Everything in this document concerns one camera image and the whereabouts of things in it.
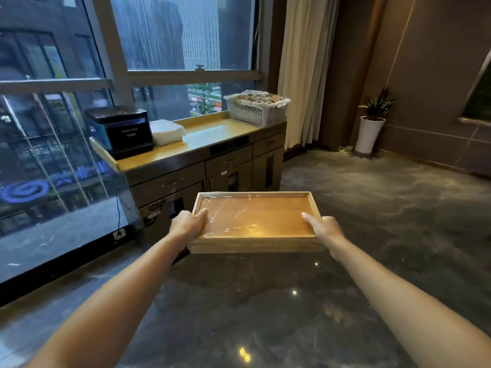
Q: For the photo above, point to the wooden tray with plastic wrap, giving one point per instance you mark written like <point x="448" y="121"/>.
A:
<point x="255" y="218"/>

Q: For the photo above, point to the person's left thumb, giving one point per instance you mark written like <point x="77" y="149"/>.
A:
<point x="201" y="216"/>

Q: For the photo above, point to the green potted plant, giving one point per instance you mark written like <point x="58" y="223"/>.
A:
<point x="378" y="105"/>

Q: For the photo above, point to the white folded cloth stack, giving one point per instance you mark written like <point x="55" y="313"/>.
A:
<point x="167" y="132"/>

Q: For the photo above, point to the beige curtain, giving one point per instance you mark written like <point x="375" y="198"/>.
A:
<point x="305" y="68"/>

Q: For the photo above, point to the person's right hand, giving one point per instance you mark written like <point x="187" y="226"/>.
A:
<point x="327" y="228"/>

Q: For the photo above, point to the white plant pot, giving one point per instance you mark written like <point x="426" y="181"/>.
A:
<point x="368" y="134"/>

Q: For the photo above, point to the person's left forearm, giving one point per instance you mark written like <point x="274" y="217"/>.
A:
<point x="103" y="302"/>

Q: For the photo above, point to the black box appliance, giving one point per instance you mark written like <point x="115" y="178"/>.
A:
<point x="121" y="130"/>

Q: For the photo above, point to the white plastic basket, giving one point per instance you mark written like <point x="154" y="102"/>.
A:
<point x="255" y="111"/>

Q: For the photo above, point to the wall power socket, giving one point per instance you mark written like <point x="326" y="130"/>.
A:
<point x="119" y="234"/>

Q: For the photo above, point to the person's right forearm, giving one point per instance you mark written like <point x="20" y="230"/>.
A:
<point x="406" y="302"/>

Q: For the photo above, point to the person's left hand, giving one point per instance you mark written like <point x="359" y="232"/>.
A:
<point x="185" y="225"/>

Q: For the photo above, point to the person's right thumb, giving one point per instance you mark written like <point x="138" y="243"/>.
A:
<point x="310" y="219"/>

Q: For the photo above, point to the grey window frame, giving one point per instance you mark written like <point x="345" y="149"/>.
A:
<point x="115" y="78"/>

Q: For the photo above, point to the wooden sideboard cabinet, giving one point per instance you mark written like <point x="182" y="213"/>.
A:
<point x="207" y="160"/>

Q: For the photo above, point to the plastic-wrapped items in basket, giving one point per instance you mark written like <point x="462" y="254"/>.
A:
<point x="257" y="98"/>

